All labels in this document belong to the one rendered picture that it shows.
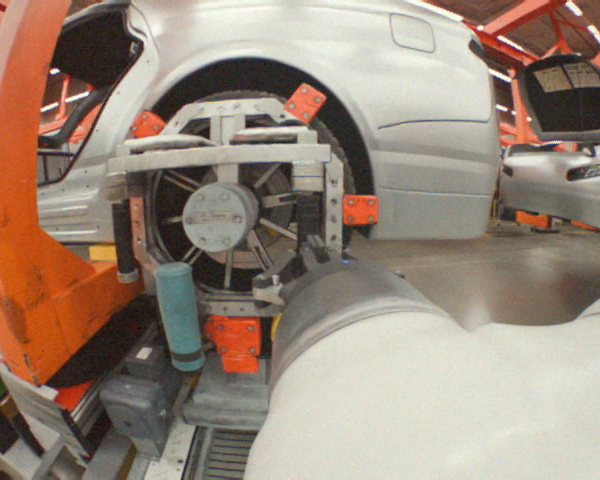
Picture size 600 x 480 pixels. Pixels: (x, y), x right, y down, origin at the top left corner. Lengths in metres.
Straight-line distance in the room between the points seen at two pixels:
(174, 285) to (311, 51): 0.75
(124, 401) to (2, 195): 0.57
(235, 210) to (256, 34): 0.61
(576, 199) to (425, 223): 1.85
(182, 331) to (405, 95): 0.91
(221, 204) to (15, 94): 0.55
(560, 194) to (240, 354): 2.50
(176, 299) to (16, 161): 0.49
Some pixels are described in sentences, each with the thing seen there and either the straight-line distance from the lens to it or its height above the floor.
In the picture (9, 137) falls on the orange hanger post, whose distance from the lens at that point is 0.68.
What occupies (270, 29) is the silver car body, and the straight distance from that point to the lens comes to 0.96.
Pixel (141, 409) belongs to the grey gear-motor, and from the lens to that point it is 0.80.
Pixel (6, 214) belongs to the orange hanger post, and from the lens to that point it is 0.66.
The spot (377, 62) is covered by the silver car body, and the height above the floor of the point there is 1.31.
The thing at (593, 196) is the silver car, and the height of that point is 1.00.
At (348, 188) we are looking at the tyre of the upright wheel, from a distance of 0.77.
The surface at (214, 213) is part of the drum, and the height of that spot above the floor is 0.86.
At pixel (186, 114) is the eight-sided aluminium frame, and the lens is 0.73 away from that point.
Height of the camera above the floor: 0.92
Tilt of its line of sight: 12 degrees down
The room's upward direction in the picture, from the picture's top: straight up
